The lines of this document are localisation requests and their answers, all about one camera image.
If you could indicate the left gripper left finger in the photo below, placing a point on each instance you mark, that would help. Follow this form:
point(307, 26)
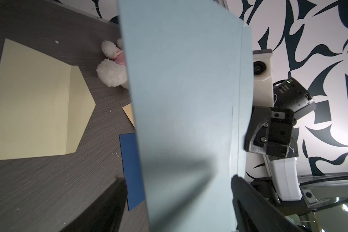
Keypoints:
point(105, 213)

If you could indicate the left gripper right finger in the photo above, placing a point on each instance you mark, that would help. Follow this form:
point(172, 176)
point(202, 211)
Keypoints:
point(254, 213)

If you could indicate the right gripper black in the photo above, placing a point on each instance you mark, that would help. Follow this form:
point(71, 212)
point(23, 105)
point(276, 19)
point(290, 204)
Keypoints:
point(269, 131)

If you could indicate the light blue envelope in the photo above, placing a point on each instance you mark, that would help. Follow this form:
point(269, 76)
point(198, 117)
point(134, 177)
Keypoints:
point(190, 71)

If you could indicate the tan yellow envelope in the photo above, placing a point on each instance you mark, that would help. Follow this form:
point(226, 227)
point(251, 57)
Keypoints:
point(129, 113)

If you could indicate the pale yellow envelope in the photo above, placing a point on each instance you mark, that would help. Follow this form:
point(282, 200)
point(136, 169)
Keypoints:
point(45, 104)

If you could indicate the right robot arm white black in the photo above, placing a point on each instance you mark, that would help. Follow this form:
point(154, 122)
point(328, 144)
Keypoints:
point(292, 95)

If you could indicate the dark blue envelope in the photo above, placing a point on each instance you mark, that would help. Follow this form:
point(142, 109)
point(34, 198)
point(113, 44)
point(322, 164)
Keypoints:
point(132, 170)

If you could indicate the white teddy bear pink shirt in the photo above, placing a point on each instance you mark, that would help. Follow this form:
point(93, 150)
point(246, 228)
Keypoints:
point(112, 71)

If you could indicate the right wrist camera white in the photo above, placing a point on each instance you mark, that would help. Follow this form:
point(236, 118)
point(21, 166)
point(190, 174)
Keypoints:
point(263, 94)

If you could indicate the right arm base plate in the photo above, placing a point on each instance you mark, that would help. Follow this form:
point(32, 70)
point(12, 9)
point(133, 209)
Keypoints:
point(309, 204)

